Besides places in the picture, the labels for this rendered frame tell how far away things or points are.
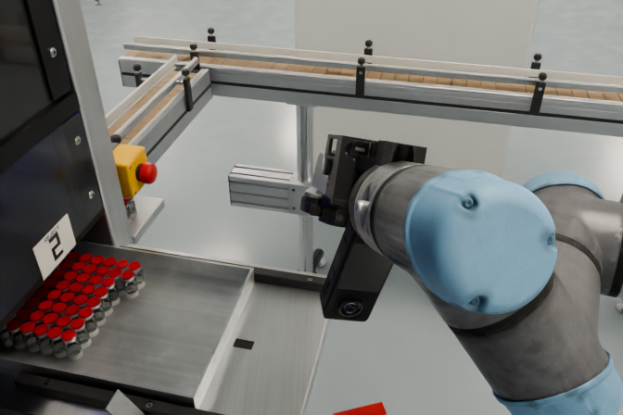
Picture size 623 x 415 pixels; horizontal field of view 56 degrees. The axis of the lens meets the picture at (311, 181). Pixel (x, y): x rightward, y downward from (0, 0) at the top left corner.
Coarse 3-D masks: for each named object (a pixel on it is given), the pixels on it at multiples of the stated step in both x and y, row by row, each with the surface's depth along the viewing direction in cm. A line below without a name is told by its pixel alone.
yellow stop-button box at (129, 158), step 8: (112, 144) 109; (120, 152) 107; (128, 152) 107; (136, 152) 107; (144, 152) 108; (120, 160) 104; (128, 160) 104; (136, 160) 106; (144, 160) 109; (120, 168) 103; (128, 168) 103; (136, 168) 106; (120, 176) 105; (128, 176) 104; (136, 176) 106; (128, 184) 105; (136, 184) 107; (144, 184) 110; (128, 192) 106; (136, 192) 107
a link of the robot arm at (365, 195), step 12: (384, 168) 43; (396, 168) 41; (372, 180) 43; (384, 180) 41; (360, 192) 43; (372, 192) 42; (360, 204) 41; (360, 216) 43; (360, 228) 43; (372, 240) 41
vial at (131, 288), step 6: (126, 270) 95; (132, 270) 95; (126, 276) 94; (132, 276) 94; (126, 282) 94; (132, 282) 95; (126, 288) 95; (132, 288) 95; (126, 294) 96; (132, 294) 96; (138, 294) 97
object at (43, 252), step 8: (64, 216) 87; (56, 224) 86; (64, 224) 88; (56, 232) 86; (64, 232) 88; (72, 232) 90; (56, 240) 86; (64, 240) 88; (72, 240) 90; (32, 248) 81; (40, 248) 83; (48, 248) 84; (64, 248) 88; (40, 256) 83; (48, 256) 85; (64, 256) 88; (40, 264) 83; (48, 264) 85; (56, 264) 87; (48, 272) 85
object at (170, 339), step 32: (128, 256) 102; (160, 256) 101; (160, 288) 98; (192, 288) 98; (224, 288) 98; (128, 320) 92; (160, 320) 92; (192, 320) 92; (224, 320) 92; (0, 352) 87; (96, 352) 87; (128, 352) 87; (160, 352) 87; (192, 352) 87; (96, 384) 80; (128, 384) 78; (160, 384) 82; (192, 384) 82
